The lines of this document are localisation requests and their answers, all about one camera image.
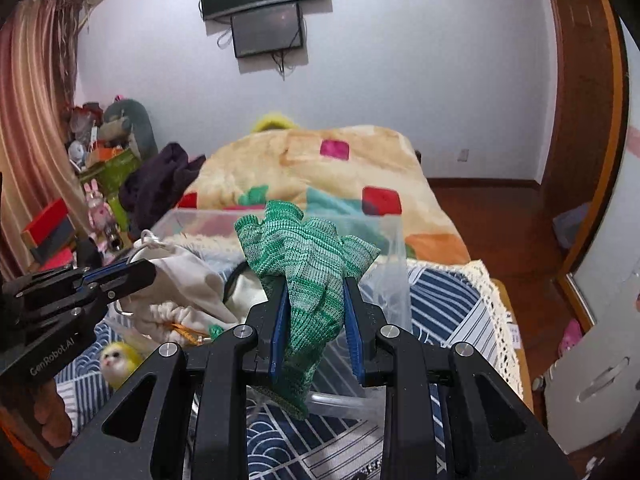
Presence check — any navy patterned bedsheet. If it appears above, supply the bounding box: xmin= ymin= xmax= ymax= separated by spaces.
xmin=52 ymin=260 xmax=502 ymax=480

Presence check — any dark purple cloth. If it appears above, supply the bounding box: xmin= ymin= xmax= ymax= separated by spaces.
xmin=119 ymin=142 xmax=207 ymax=242

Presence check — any white board with slots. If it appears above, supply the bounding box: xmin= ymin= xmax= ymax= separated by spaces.
xmin=542 ymin=305 xmax=640 ymax=456

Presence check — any pink slipper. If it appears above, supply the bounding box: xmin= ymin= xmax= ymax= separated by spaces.
xmin=557 ymin=319 xmax=584 ymax=356

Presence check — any yellow fuzzy plush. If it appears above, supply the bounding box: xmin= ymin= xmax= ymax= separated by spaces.
xmin=250 ymin=111 xmax=302 ymax=134

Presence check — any white crochet throw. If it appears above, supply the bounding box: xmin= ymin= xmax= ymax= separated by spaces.
xmin=407 ymin=259 xmax=527 ymax=411

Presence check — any green knit glove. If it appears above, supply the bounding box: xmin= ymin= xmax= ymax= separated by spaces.
xmin=235 ymin=200 xmax=381 ymax=421

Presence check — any yellow plush toy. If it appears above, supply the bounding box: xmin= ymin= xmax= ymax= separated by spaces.
xmin=99 ymin=341 xmax=147 ymax=391

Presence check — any wooden wardrobe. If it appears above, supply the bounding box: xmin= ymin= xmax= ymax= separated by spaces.
xmin=542 ymin=0 xmax=629 ymax=282

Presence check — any striped brown curtain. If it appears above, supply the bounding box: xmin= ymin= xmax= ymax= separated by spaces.
xmin=0 ymin=0 xmax=94 ymax=281

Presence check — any grey plush toy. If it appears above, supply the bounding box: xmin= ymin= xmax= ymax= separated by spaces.
xmin=97 ymin=97 xmax=160 ymax=159

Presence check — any white drawstring bag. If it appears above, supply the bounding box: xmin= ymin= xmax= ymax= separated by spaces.
xmin=107 ymin=230 xmax=242 ymax=347

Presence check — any pink bunny bottle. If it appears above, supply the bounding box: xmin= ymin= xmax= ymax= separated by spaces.
xmin=85 ymin=182 xmax=114 ymax=242

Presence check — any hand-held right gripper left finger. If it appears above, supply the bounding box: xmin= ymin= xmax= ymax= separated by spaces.
xmin=50 ymin=274 xmax=293 ymax=480

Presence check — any black cable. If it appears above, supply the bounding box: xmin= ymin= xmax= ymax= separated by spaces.
xmin=272 ymin=50 xmax=297 ymax=81

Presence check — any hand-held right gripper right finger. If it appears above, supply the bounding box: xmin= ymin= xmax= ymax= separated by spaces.
xmin=343 ymin=277 xmax=576 ymax=480

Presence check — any grey cloth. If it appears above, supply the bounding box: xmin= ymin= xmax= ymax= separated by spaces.
xmin=552 ymin=202 xmax=594 ymax=252

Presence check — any clear plastic storage box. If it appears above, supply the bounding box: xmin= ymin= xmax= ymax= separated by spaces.
xmin=150 ymin=208 xmax=414 ymax=421

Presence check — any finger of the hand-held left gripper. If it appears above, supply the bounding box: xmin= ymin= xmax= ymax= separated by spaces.
xmin=14 ymin=261 xmax=157 ymax=342
xmin=2 ymin=258 xmax=147 ymax=307

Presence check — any small black wall monitor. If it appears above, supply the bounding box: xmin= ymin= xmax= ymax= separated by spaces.
xmin=230 ymin=2 xmax=306 ymax=59

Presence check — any black headband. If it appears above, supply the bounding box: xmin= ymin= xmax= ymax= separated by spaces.
xmin=221 ymin=260 xmax=251 ymax=307

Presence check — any person's left hand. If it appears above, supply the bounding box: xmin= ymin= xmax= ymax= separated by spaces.
xmin=31 ymin=385 xmax=72 ymax=447

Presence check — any green cardboard box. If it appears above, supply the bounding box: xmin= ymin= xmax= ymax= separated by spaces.
xmin=80 ymin=152 xmax=144 ymax=212

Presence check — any red and grey box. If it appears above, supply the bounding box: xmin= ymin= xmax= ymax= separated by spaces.
xmin=21 ymin=197 xmax=77 ymax=267

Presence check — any beige blanket with coloured squares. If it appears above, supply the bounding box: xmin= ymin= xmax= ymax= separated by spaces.
xmin=177 ymin=124 xmax=472 ymax=266

